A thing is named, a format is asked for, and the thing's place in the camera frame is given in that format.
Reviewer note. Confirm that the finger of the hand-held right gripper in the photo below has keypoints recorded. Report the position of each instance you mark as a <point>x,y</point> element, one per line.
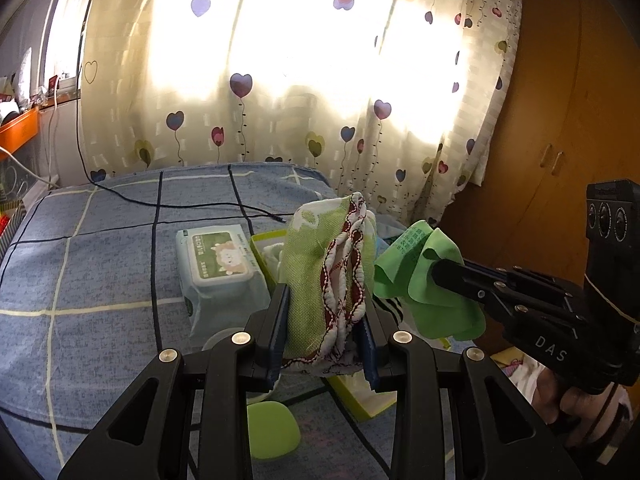
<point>540,285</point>
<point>480,290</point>

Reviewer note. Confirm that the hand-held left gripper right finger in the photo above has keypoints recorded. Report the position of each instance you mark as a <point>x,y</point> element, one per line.
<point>367,355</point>

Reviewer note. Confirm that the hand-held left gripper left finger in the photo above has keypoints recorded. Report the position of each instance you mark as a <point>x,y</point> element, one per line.
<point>279,330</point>

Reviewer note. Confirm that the green cloth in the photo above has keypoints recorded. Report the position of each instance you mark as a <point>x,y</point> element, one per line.
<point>440,310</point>

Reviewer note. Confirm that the green and white box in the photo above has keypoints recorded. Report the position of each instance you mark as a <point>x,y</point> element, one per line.
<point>360,400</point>

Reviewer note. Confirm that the black white striped sock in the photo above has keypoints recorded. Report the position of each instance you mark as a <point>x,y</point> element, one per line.
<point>395,312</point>

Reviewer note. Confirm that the green towel with braided trim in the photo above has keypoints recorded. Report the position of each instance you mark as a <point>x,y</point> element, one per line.
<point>310,285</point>

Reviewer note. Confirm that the person's right hand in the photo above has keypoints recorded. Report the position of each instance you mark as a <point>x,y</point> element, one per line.
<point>590,415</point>

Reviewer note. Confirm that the clear jar with dark contents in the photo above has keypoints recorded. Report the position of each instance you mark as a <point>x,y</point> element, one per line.
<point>220,337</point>

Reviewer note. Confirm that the pale printed clothing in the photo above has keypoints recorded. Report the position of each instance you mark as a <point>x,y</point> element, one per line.
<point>520,375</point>

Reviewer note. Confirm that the wet wipes pack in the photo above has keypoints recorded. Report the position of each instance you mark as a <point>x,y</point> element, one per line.
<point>220,270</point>

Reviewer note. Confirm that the green plastic bottle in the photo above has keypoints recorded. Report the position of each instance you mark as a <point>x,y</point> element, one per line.
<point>272,432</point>

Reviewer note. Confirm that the wooden wardrobe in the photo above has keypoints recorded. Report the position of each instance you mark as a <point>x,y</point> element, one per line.
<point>550,110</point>

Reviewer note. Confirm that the blue plaid bed sheet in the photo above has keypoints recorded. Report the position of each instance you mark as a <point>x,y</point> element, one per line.
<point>100,310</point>

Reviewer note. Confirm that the heart print curtain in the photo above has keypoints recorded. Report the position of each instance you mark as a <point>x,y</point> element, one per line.
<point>300,60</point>

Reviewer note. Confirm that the orange storage bin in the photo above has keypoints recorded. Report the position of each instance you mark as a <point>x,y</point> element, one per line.
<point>20,130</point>

